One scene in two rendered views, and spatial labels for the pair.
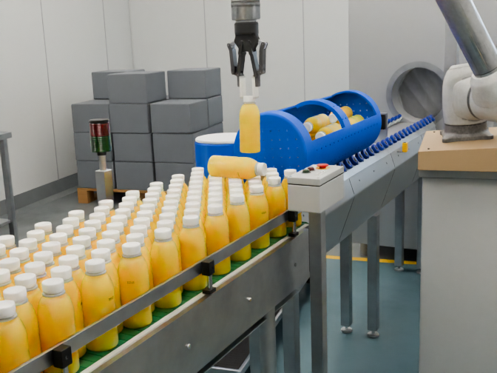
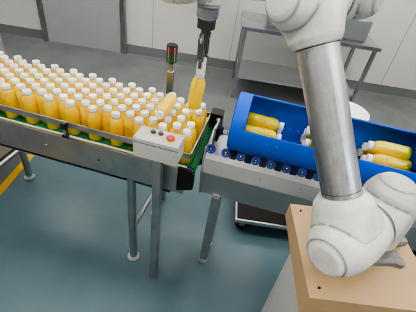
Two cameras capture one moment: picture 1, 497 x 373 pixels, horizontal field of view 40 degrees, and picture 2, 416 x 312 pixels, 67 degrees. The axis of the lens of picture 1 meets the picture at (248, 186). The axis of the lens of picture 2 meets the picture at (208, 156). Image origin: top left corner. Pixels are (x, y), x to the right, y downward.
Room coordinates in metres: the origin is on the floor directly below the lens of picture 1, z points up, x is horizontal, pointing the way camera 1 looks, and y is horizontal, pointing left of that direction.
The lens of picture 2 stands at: (1.82, -1.30, 1.89)
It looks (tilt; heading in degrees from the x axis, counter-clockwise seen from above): 38 degrees down; 70
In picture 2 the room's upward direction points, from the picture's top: 9 degrees clockwise
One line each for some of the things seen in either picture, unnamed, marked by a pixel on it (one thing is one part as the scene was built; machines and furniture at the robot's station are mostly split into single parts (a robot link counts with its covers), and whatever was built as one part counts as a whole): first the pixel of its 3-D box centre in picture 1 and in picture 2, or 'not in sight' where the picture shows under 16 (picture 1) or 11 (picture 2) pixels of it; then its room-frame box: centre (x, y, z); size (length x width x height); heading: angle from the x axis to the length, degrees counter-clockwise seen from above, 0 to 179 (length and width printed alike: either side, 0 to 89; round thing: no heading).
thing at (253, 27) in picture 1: (246, 36); (205, 30); (2.18, -0.01, 1.49); 0.08 x 0.07 x 0.09; 62
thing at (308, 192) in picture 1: (316, 186); (158, 145); (1.98, -0.20, 1.05); 0.20 x 0.10 x 0.10; 152
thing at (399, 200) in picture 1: (399, 222); not in sight; (4.13, -0.93, 0.31); 0.06 x 0.06 x 0.63; 62
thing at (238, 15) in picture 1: (245, 12); (207, 11); (2.18, -0.01, 1.57); 0.09 x 0.09 x 0.06
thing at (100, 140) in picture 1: (100, 143); (171, 57); (2.13, 0.46, 1.18); 0.06 x 0.06 x 0.05
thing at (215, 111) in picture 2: not in sight; (216, 119); (2.35, 0.16, 0.95); 0.10 x 0.07 x 0.10; 62
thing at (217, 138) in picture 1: (225, 138); (346, 110); (3.16, 0.10, 1.03); 0.28 x 0.28 x 0.01
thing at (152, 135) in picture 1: (150, 134); not in sight; (6.47, 0.91, 0.59); 1.20 x 0.80 x 1.19; 71
